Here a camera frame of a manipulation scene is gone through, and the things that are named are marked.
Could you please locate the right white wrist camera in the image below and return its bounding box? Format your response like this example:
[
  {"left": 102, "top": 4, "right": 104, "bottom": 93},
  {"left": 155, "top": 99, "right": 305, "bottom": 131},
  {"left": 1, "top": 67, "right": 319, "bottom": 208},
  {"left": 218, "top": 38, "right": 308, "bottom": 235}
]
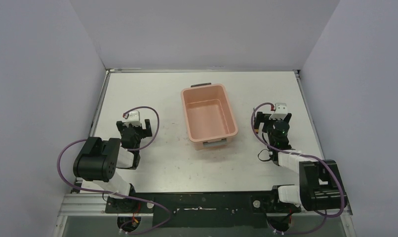
[{"left": 269, "top": 103, "right": 288, "bottom": 120}]

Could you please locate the aluminium front rail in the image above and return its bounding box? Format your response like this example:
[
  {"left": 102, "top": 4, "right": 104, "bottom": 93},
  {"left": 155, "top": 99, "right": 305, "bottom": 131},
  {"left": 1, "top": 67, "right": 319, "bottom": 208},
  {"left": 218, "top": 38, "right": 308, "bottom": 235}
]
[{"left": 58, "top": 194, "right": 353, "bottom": 217}]

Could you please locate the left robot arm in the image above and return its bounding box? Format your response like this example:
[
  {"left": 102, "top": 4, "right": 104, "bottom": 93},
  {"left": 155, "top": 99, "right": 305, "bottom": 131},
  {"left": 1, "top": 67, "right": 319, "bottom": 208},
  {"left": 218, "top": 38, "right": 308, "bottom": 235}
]
[{"left": 73, "top": 119, "right": 153, "bottom": 213}]

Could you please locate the pink plastic bin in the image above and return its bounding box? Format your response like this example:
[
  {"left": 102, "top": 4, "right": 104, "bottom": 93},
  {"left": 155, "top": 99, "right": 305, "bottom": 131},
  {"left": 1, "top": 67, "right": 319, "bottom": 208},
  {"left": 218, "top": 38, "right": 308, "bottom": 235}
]
[{"left": 181, "top": 83, "right": 239, "bottom": 150}]

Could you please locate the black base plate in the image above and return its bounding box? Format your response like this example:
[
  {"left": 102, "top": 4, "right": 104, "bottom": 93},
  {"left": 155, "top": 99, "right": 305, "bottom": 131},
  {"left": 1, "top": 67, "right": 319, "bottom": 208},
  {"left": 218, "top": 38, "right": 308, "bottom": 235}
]
[{"left": 105, "top": 191, "right": 301, "bottom": 229}]

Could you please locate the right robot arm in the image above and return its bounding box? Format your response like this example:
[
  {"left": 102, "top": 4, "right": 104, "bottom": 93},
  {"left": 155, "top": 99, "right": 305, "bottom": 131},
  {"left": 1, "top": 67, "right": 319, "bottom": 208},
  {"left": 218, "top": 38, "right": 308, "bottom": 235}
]
[{"left": 251, "top": 112, "right": 348, "bottom": 214}]

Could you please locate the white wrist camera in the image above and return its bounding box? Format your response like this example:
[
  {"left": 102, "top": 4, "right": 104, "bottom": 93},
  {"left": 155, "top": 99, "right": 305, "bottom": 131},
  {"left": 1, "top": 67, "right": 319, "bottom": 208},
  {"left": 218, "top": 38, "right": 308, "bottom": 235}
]
[
  {"left": 123, "top": 111, "right": 141, "bottom": 126},
  {"left": 269, "top": 103, "right": 288, "bottom": 120}
]

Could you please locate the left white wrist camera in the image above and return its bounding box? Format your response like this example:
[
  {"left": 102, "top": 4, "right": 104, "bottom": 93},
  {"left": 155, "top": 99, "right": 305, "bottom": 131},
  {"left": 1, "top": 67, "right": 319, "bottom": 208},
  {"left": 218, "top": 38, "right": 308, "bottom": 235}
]
[{"left": 123, "top": 111, "right": 141, "bottom": 126}]

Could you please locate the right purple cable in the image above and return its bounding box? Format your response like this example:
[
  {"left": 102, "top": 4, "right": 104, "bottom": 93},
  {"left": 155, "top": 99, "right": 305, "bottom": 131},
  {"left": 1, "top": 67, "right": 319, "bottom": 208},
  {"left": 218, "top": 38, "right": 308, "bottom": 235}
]
[{"left": 250, "top": 102, "right": 348, "bottom": 236}]

